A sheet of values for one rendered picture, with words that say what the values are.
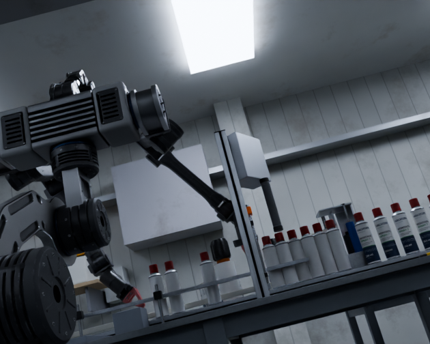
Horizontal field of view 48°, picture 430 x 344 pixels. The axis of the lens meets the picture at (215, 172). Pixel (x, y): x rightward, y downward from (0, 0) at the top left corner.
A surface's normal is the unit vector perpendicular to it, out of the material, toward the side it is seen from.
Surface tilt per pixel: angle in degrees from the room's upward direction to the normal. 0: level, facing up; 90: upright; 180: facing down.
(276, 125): 90
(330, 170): 90
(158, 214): 90
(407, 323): 90
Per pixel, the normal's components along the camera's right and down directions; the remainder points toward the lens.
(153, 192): -0.09, -0.32
